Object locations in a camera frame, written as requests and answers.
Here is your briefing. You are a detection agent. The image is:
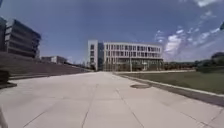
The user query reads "dark trimmed hedge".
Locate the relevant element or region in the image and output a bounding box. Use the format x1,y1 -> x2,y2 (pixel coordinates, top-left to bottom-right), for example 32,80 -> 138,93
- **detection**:
0,69 -> 11,84

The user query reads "dark kerb strip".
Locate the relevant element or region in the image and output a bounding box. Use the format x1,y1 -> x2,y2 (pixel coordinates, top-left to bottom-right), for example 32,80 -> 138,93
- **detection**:
113,73 -> 224,108

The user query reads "white building with windows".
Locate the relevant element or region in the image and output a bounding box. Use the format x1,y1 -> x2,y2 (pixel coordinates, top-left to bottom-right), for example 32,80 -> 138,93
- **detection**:
87,39 -> 165,72

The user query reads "grass lawn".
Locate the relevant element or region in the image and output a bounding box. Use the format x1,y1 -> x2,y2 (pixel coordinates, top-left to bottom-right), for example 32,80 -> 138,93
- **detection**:
121,70 -> 224,95

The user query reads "dark sloped embankment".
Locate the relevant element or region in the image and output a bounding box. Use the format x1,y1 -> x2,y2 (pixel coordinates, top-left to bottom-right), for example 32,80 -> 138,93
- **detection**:
0,51 -> 93,81

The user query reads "dark layered building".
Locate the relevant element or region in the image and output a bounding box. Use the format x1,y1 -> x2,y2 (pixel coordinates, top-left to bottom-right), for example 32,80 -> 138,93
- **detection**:
0,17 -> 43,59

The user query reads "pale stone slab pavement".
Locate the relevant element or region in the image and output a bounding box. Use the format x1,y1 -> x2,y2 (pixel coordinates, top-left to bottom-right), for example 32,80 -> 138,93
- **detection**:
0,71 -> 224,128

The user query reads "round manhole cover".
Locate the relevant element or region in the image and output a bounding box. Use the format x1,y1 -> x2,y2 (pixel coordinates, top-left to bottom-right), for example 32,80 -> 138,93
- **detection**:
129,83 -> 153,90

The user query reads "row of distant trees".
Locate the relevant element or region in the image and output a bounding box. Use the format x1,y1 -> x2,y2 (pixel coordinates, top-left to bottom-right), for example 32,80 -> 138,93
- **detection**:
163,61 -> 198,71

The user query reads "low distant building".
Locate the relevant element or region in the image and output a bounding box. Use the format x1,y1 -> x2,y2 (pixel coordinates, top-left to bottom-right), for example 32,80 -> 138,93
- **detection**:
40,55 -> 69,65

